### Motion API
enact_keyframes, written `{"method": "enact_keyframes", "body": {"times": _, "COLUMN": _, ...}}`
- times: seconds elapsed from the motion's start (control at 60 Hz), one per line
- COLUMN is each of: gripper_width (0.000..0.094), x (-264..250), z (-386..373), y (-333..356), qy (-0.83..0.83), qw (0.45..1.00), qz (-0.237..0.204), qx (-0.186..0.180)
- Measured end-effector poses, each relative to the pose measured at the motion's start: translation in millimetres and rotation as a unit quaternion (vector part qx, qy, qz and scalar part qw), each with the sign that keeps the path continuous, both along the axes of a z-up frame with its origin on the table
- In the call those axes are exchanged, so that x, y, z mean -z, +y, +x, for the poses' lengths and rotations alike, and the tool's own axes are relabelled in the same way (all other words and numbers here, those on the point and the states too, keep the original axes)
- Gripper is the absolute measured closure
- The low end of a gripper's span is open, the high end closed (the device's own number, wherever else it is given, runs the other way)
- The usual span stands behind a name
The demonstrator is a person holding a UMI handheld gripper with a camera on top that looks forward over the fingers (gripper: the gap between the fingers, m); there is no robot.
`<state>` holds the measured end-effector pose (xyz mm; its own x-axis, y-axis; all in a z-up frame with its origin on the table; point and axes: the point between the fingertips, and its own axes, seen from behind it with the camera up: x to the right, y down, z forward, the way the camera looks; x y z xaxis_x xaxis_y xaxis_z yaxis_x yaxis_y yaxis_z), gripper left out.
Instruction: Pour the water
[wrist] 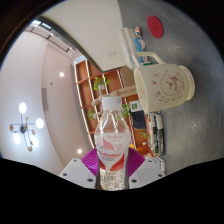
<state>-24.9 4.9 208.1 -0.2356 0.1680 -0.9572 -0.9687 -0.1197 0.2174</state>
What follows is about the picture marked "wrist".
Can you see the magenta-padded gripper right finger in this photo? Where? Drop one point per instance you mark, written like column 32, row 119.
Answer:
column 148, row 171

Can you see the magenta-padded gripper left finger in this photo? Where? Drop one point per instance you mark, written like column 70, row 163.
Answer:
column 75, row 171

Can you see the clear plastic water bottle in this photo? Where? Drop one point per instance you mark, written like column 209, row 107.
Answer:
column 112, row 150

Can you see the colourful book stack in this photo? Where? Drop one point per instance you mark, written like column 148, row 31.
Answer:
column 161, row 165

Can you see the recessed ceiling light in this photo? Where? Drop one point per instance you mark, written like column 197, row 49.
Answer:
column 79, row 151
column 61, row 74

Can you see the dark blue chair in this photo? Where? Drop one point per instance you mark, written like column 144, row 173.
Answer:
column 138, row 120

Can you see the multi-bulb ceiling lamp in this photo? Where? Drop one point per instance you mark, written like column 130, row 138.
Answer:
column 24, row 128

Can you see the ceiling air vent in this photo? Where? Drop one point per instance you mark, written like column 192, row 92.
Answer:
column 44, row 99

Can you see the wooden shelf unit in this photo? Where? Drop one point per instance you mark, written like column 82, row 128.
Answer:
column 86, row 90

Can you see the cream mug with bear print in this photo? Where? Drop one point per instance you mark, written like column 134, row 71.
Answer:
column 163, row 88

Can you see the tan chair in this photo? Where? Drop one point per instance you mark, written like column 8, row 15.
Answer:
column 126, row 76

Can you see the flat round red coaster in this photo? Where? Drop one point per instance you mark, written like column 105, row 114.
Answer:
column 155, row 26

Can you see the white wall socket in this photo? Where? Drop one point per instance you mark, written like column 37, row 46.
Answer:
column 111, row 53

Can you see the window with black rail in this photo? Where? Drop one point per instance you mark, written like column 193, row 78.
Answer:
column 46, row 33

